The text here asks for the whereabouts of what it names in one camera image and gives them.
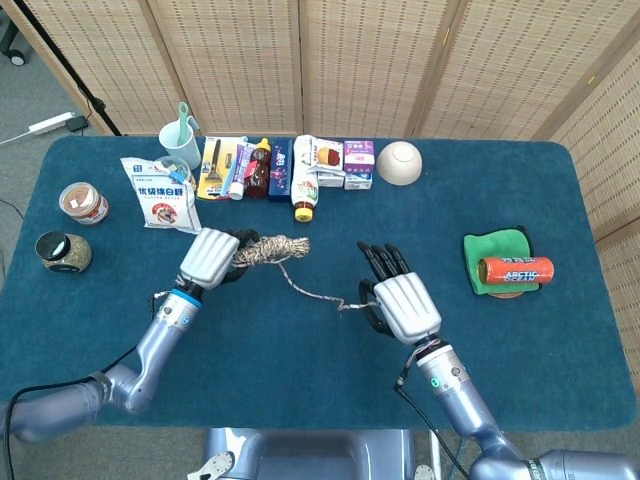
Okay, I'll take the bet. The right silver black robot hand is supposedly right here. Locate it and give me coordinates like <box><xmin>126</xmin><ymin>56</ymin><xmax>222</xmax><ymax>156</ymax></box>
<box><xmin>356</xmin><ymin>241</ymin><xmax>444</xmax><ymax>347</ymax></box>

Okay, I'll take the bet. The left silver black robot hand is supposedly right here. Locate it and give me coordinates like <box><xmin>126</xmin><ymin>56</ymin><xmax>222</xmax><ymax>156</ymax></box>
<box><xmin>178</xmin><ymin>227</ymin><xmax>261</xmax><ymax>291</ymax></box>

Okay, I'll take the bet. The braided beige rope bundle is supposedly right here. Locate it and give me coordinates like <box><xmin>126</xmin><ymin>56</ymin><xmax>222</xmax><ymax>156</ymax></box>
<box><xmin>232</xmin><ymin>234</ymin><xmax>381</xmax><ymax>314</ymax></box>

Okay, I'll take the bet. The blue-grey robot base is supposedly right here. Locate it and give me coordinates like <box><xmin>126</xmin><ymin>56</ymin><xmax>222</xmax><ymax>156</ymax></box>
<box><xmin>187</xmin><ymin>427</ymin><xmax>441</xmax><ymax>480</ymax></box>

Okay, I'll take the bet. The white sugar bag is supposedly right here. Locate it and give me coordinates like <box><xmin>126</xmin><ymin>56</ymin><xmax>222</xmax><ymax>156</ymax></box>
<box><xmin>119</xmin><ymin>156</ymin><xmax>204</xmax><ymax>236</ymax></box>

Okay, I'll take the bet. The razor on yellow card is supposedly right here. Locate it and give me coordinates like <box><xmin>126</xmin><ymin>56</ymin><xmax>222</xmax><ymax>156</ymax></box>
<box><xmin>196</xmin><ymin>136</ymin><xmax>241</xmax><ymax>202</ymax></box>

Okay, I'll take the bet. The purple white toothpaste tube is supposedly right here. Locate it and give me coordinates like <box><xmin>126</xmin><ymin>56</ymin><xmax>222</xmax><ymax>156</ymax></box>
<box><xmin>228</xmin><ymin>143</ymin><xmax>257</xmax><ymax>201</ymax></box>

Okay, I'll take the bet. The brown honey bottle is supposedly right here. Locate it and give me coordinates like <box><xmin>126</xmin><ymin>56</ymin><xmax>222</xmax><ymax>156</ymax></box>
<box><xmin>243</xmin><ymin>137</ymin><xmax>273</xmax><ymax>200</ymax></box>

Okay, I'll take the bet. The clear round plastic container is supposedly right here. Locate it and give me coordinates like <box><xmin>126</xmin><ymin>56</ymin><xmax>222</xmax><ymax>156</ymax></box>
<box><xmin>153</xmin><ymin>155</ymin><xmax>197</xmax><ymax>186</ymax></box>

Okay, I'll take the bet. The dark blue carton box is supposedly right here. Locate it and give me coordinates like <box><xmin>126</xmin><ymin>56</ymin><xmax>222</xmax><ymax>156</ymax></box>
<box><xmin>267</xmin><ymin>138</ymin><xmax>294</xmax><ymax>203</ymax></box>

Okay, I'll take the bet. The green cloth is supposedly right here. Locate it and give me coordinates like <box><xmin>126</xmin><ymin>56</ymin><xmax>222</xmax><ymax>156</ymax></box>
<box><xmin>463</xmin><ymin>228</ymin><xmax>541</xmax><ymax>296</ymax></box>

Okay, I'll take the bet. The pale blue mug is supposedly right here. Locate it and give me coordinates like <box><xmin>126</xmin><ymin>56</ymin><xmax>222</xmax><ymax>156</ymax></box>
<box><xmin>158</xmin><ymin>121</ymin><xmax>202</xmax><ymax>171</ymax></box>

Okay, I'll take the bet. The white bottle yellow cap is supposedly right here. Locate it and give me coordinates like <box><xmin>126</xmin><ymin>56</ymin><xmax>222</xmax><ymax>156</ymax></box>
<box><xmin>290</xmin><ymin>134</ymin><xmax>321</xmax><ymax>223</ymax></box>

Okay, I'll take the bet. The orange Arctic Ocean can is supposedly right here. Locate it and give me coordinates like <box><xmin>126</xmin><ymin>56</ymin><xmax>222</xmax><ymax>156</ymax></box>
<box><xmin>476</xmin><ymin>256</ymin><xmax>555</xmax><ymax>286</ymax></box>

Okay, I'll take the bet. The dark blue table mat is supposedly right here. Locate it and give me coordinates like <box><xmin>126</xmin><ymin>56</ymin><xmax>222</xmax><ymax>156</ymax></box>
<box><xmin>0</xmin><ymin>135</ymin><xmax>639</xmax><ymax>431</ymax></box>

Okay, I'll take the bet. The red label powder jar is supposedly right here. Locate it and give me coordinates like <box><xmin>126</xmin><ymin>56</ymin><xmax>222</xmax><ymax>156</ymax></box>
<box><xmin>58</xmin><ymin>181</ymin><xmax>110</xmax><ymax>226</ymax></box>

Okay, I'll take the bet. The black lid herb jar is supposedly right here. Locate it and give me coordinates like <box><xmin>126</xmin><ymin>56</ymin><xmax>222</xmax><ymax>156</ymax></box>
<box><xmin>34</xmin><ymin>231</ymin><xmax>94</xmax><ymax>274</ymax></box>

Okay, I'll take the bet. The blue white small box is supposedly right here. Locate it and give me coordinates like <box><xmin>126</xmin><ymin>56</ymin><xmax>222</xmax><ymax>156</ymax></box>
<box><xmin>342</xmin><ymin>171</ymin><xmax>374</xmax><ymax>191</ymax></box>

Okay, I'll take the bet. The green plastic spoon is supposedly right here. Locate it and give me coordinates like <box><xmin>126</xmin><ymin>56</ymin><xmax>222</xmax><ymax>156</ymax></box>
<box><xmin>175</xmin><ymin>101</ymin><xmax>199</xmax><ymax>147</ymax></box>

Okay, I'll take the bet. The beige bowl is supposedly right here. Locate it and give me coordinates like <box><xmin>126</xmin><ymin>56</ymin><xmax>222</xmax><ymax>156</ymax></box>
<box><xmin>376</xmin><ymin>141</ymin><xmax>424</xmax><ymax>188</ymax></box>

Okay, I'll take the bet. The plain white small box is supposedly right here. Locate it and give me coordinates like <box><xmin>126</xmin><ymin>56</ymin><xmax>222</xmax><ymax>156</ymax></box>
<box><xmin>315</xmin><ymin>169</ymin><xmax>346</xmax><ymax>189</ymax></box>

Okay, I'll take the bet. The white snack box red picture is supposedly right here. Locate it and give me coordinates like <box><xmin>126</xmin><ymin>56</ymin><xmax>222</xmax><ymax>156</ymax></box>
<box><xmin>309</xmin><ymin>138</ymin><xmax>346</xmax><ymax>177</ymax></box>

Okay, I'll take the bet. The purple white small box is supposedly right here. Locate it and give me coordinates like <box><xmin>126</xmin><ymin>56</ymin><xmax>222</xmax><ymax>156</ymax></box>
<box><xmin>342</xmin><ymin>140</ymin><xmax>376</xmax><ymax>174</ymax></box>

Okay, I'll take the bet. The black tripod stand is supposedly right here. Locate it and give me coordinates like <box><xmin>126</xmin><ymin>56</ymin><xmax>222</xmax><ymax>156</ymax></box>
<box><xmin>12</xmin><ymin>0</ymin><xmax>124</xmax><ymax>137</ymax></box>

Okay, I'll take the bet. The white power strip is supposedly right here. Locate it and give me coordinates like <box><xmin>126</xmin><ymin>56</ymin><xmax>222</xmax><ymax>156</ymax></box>
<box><xmin>28</xmin><ymin>111</ymin><xmax>77</xmax><ymax>136</ymax></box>

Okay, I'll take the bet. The bamboo folding screen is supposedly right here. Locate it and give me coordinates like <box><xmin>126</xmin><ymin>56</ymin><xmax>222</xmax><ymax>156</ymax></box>
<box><xmin>0</xmin><ymin>0</ymin><xmax>640</xmax><ymax>371</ymax></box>

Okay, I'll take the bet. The black office chair base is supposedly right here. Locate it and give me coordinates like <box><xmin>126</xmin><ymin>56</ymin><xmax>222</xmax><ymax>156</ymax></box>
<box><xmin>0</xmin><ymin>9</ymin><xmax>26</xmax><ymax>66</ymax></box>

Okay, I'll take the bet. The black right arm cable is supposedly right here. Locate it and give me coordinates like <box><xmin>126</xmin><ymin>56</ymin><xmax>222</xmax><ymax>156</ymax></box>
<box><xmin>393</xmin><ymin>357</ymin><xmax>474</xmax><ymax>480</ymax></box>

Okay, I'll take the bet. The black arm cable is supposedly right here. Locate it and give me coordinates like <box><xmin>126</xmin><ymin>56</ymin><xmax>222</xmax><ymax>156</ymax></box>
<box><xmin>393</xmin><ymin>357</ymin><xmax>474</xmax><ymax>480</ymax></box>
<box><xmin>0</xmin><ymin>344</ymin><xmax>141</xmax><ymax>480</ymax></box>

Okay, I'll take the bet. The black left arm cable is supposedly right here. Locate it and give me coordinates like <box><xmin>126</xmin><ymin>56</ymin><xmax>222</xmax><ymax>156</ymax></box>
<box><xmin>0</xmin><ymin>344</ymin><xmax>141</xmax><ymax>480</ymax></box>

